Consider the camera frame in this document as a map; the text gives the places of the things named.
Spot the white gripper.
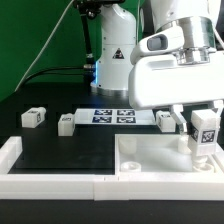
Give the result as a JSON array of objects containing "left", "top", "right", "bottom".
[{"left": 128, "top": 53, "right": 224, "bottom": 135}]

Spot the white square tabletop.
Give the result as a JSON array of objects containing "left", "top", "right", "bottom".
[{"left": 115, "top": 134, "right": 224, "bottom": 173}]

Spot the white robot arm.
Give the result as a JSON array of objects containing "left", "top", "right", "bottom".
[{"left": 74, "top": 0, "right": 224, "bottom": 132}]

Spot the white U-shaped fence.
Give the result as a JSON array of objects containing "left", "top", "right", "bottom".
[{"left": 0, "top": 137, "right": 224, "bottom": 200}]

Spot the white marker sheet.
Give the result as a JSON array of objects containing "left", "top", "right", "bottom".
[{"left": 75, "top": 108, "right": 156, "bottom": 125}]

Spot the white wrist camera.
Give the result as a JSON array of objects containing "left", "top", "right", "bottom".
[{"left": 130, "top": 26, "right": 185, "bottom": 64}]

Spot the black cable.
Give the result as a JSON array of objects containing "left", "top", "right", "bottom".
[{"left": 23, "top": 13, "right": 97, "bottom": 86}]

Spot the white cable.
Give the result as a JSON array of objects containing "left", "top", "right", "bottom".
[{"left": 14, "top": 0, "right": 76, "bottom": 92}]

